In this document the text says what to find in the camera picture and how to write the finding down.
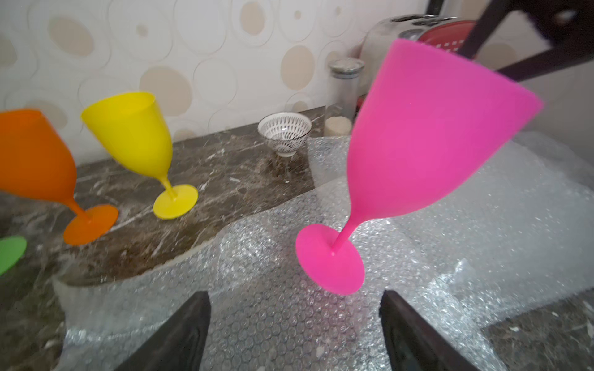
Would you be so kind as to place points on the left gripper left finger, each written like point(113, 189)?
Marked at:
point(179, 343)

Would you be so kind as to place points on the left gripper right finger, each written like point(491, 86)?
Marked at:
point(412, 343)

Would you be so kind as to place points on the clear bubble wrap sheet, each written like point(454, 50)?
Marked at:
point(266, 313)
point(516, 236)

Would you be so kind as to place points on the green wine glass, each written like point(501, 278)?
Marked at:
point(11, 251)

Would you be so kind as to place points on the yellow bubble glass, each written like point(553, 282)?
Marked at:
point(133, 131)

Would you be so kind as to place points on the orange bubble glass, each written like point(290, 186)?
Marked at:
point(37, 164)

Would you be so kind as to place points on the pink bubble glass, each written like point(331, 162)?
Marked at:
point(429, 122)

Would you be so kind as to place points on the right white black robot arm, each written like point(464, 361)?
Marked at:
point(549, 35)

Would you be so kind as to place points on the white sink strainer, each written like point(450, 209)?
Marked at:
point(285, 132)

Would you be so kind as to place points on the clear jar with powder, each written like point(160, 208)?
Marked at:
point(341, 96)

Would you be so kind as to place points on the red toaster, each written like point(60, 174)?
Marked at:
point(443, 32)

